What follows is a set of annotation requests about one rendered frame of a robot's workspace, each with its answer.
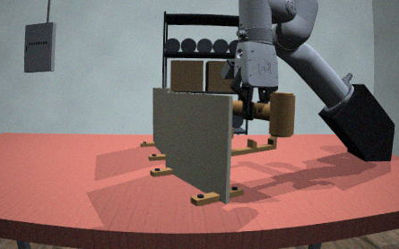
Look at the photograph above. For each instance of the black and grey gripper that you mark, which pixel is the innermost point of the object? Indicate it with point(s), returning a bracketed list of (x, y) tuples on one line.
[(255, 67)]

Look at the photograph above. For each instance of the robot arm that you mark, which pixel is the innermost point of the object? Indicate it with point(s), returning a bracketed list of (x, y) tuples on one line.
[(293, 28)]

